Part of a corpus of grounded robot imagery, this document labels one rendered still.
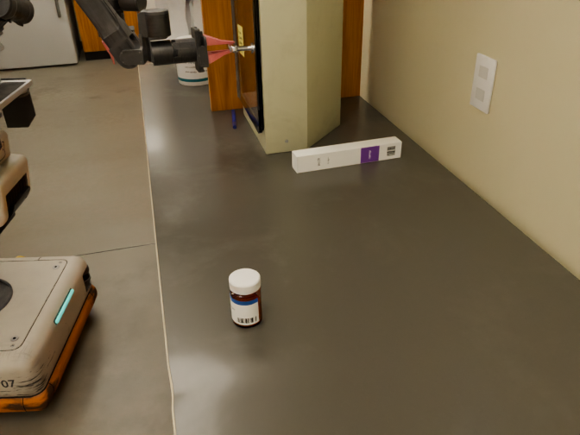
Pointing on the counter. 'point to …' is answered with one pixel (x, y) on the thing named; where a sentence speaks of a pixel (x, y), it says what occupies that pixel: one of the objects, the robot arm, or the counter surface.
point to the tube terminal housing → (299, 72)
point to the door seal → (260, 64)
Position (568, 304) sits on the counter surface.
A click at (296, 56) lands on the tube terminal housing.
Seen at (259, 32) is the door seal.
